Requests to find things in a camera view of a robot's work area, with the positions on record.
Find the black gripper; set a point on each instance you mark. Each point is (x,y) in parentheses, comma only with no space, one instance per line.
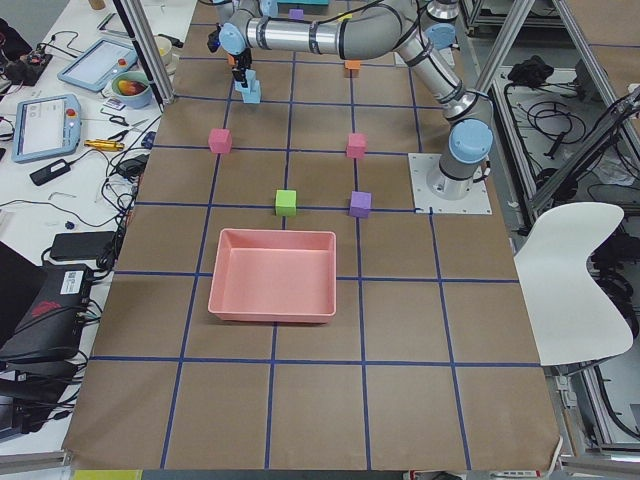
(242,60)

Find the light blue block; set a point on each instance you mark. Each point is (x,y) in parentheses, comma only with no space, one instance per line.
(249,82)
(252,95)

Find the right purple block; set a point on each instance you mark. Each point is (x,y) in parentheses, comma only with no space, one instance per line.
(296,14)

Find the purple block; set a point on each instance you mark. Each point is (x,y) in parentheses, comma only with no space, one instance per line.
(360,204)
(296,14)

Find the cyan tray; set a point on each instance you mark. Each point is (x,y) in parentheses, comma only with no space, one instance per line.
(321,3)

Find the beige bowl with lemon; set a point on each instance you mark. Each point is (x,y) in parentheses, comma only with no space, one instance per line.
(166,51)

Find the left far pink block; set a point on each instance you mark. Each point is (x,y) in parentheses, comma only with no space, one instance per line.
(220,140)

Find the pink block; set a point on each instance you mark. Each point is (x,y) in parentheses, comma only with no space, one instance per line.
(220,140)
(356,145)

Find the near orange block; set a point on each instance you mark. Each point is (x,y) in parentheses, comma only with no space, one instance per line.
(352,65)

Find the blue bowl with fruit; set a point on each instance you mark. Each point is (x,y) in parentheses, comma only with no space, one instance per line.
(132,88)

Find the far teach pendant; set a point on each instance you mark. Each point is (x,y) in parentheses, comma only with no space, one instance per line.
(94,68)

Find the teach pendant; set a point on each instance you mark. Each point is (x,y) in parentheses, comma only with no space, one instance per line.
(46,128)
(94,68)

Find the left near pink block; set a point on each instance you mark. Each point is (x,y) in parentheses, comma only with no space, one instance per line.
(356,145)

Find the green block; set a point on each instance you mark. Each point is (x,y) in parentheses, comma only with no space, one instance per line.
(285,203)

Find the scissors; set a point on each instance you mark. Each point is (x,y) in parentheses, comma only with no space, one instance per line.
(120,136)

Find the brass cylinder tool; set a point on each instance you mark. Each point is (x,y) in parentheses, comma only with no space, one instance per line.
(105,145)

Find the left purple block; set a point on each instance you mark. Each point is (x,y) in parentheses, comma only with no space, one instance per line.
(360,204)

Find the near teach pendant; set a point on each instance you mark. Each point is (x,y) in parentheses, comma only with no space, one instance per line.
(46,128)

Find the black power adapter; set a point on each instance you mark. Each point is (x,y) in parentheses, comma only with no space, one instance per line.
(50,172)

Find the pink tray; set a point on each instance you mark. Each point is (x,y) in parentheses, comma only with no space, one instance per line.
(275,276)

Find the black red computer case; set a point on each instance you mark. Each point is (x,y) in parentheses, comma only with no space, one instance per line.
(41,314)

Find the white chair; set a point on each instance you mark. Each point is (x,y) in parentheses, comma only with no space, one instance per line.
(572,318)

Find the aluminium frame post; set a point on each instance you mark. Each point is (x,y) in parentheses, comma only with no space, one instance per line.
(138,29)

